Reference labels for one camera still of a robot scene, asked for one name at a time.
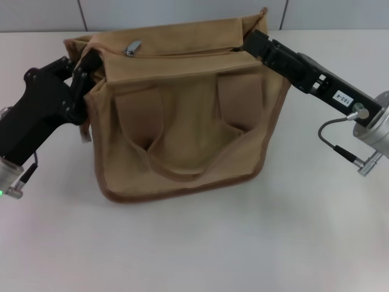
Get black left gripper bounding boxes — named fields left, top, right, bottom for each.
left=0, top=53, right=103, bottom=167

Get right gripper cable with connectors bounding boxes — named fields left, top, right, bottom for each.
left=317, top=111, right=385, bottom=176

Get left gripper cable with connectors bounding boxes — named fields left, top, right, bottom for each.
left=0, top=106, right=39, bottom=195

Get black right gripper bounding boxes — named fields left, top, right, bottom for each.
left=243, top=29, right=382, bottom=128

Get gripper cable with connectors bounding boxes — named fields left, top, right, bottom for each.
left=0, top=106, right=39, bottom=195
left=317, top=111, right=385, bottom=176

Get silver metal zipper pull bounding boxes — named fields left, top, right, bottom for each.
left=122, top=39, right=142, bottom=58

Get khaki canvas food bag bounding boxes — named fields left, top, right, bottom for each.
left=63, top=7, right=289, bottom=205

